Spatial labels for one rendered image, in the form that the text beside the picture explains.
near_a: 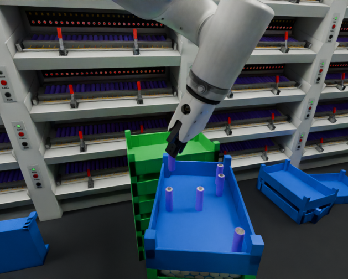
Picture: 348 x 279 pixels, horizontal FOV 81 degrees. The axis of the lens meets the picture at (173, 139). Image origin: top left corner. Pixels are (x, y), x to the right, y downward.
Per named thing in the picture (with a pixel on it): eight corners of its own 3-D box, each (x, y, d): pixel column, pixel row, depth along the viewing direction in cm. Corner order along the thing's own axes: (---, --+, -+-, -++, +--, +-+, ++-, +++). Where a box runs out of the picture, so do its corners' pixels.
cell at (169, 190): (172, 212, 50) (172, 190, 47) (165, 211, 50) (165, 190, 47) (173, 206, 52) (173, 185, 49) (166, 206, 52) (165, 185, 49)
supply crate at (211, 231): (256, 275, 37) (265, 244, 33) (145, 268, 38) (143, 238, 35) (228, 177, 64) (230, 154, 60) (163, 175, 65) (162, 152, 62)
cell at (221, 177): (223, 197, 55) (225, 176, 52) (216, 196, 55) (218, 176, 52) (222, 192, 57) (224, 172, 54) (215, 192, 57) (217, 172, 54)
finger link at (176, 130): (168, 139, 39) (171, 147, 45) (193, 110, 41) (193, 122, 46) (164, 135, 40) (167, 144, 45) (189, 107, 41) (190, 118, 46)
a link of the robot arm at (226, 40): (185, 60, 40) (198, 82, 34) (217, -20, 32) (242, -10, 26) (219, 71, 44) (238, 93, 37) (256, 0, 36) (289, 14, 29)
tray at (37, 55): (180, 66, 88) (184, 31, 78) (17, 70, 73) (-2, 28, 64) (169, 46, 101) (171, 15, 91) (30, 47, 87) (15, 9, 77)
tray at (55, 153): (178, 148, 104) (182, 128, 94) (46, 164, 90) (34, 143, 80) (170, 122, 118) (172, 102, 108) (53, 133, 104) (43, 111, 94)
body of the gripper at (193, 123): (211, 103, 35) (185, 149, 42) (231, 92, 43) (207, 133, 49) (177, 80, 37) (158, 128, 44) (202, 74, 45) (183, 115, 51)
